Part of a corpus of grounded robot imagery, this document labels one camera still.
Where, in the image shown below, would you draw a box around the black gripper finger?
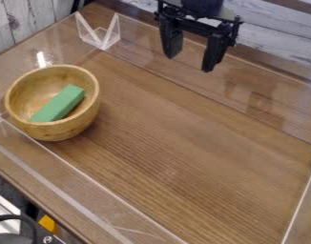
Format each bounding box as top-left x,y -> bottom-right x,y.
159,14 -> 184,59
201,33 -> 228,72

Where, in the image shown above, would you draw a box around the clear acrylic barrier wall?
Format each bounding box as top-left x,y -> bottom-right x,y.
0,19 -> 311,244

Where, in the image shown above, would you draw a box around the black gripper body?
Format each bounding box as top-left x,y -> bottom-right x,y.
155,0 -> 243,43

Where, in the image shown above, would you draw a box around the green rectangular block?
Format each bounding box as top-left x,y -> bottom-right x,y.
29,85 -> 85,122

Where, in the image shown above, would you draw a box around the brown wooden bowl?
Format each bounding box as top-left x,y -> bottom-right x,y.
4,65 -> 100,141

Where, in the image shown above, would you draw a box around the clear acrylic corner bracket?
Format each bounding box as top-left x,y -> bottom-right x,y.
73,12 -> 121,51

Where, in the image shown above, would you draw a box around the yellow and black device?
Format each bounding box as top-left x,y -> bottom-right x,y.
24,202 -> 81,244

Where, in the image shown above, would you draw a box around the black cable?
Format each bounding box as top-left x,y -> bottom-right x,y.
0,213 -> 39,244

